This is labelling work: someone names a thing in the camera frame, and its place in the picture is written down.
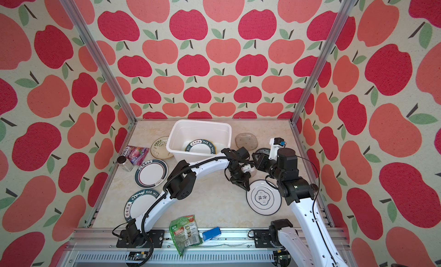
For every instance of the blue white porcelain plate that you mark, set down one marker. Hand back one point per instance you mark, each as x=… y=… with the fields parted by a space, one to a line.
x=265 y=151

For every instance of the white plastic bin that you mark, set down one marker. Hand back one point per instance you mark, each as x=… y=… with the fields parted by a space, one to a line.
x=185 y=131

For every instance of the red green rim plate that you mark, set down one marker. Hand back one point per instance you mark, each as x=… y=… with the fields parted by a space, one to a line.
x=151 y=173

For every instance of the left aluminium frame post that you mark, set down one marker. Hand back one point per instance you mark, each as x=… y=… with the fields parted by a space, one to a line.
x=76 y=17

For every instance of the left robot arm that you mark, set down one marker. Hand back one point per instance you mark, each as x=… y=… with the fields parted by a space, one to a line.
x=181 y=182

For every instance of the white plate black rings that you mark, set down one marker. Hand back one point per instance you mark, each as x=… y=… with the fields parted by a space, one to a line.
x=262 y=198

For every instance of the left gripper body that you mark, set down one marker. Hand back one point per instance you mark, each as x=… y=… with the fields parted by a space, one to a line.
x=238 y=167

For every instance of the purple snack bag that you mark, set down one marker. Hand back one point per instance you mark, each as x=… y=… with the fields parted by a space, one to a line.
x=136 y=155

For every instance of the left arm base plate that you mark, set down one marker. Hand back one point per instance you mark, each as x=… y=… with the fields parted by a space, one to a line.
x=156 y=236

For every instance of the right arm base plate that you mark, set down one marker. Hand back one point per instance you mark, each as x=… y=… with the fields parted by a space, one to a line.
x=263 y=239

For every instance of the beige willow pattern plate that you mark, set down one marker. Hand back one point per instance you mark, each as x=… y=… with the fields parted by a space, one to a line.
x=159 y=149

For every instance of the right aluminium frame post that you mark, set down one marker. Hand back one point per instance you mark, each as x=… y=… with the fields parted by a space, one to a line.
x=329 y=45

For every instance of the blue small box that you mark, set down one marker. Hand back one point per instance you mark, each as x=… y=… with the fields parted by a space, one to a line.
x=212 y=233

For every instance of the aluminium frame post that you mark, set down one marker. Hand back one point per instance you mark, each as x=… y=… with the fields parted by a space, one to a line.
x=329 y=45
x=76 y=17

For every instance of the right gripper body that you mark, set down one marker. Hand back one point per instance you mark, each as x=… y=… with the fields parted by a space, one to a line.
x=266 y=165

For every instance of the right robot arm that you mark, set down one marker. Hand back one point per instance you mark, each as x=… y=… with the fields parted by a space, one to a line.
x=319 y=249

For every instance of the aluminium front rail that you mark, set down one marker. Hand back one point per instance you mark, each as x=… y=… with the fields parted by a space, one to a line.
x=236 y=247

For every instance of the green snack packet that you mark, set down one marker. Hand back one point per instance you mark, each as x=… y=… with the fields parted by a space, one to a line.
x=185 y=233

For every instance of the small jar black lid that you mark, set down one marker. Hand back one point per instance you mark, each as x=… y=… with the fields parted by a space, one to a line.
x=125 y=163

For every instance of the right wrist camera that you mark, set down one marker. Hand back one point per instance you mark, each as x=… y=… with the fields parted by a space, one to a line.
x=276 y=144

